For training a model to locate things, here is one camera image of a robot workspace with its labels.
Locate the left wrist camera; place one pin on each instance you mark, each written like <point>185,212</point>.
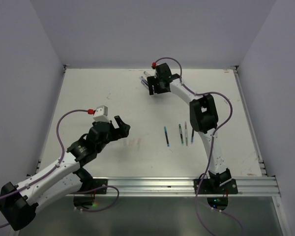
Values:
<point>101,114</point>

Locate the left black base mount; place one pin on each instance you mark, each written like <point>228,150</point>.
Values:
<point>89,201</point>

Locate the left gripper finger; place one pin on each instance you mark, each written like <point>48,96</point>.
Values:
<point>119,121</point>
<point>122,131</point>

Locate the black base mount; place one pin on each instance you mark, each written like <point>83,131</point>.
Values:
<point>89,201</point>
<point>216,184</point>

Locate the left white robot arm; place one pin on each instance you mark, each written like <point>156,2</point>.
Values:
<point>21,202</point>

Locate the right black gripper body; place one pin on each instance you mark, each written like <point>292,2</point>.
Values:
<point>157,78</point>

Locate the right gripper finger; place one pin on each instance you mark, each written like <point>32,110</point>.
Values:
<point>150,81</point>
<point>163,86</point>

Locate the aluminium front rail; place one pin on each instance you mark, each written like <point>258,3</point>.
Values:
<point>146,187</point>

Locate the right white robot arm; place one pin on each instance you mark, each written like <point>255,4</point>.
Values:
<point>203,119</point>

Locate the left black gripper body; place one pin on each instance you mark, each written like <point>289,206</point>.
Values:
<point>110,136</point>

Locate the aluminium rail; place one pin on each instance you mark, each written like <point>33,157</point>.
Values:
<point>146,187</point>
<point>260,159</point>

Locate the light green white pen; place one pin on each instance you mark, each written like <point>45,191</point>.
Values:
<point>186,133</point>

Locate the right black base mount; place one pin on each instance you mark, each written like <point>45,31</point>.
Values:
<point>216,184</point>

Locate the aluminium right side rail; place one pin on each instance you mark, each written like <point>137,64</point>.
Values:
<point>260,159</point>

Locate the light blue pen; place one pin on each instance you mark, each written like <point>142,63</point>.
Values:
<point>166,136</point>

